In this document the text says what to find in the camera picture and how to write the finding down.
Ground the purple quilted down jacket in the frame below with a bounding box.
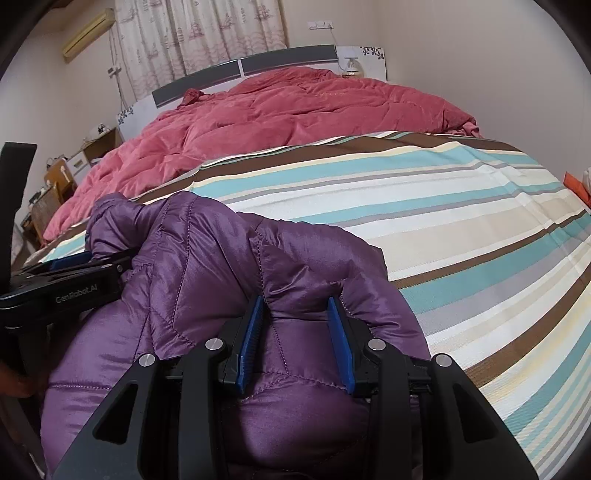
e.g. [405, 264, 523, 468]
[41, 192, 430, 479]

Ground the white drawer cabinet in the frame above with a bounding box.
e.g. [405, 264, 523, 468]
[66, 150, 92, 186]

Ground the wooden shelf cabinet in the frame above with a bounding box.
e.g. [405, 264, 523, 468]
[82, 128, 122, 162]

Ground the striped bed sheet mattress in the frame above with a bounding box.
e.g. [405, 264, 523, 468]
[22, 131, 591, 480]

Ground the patterned window curtain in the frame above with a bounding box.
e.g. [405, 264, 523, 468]
[114, 0, 287, 99]

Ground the red quilted comforter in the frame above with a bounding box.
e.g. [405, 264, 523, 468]
[43, 67, 480, 242]

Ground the bedside lamp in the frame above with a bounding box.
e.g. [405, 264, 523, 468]
[342, 56, 365, 78]

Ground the orange red object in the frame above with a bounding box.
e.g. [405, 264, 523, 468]
[563, 172, 591, 208]

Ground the white and grey headboard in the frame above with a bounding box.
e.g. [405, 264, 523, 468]
[115, 44, 388, 139]

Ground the wall thermostat controller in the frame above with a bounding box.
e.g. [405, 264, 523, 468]
[107, 66, 121, 77]

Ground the beige wall air conditioner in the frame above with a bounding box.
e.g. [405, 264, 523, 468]
[62, 8, 115, 63]

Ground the white wall socket strip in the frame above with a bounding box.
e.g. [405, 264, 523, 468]
[308, 20, 334, 30]

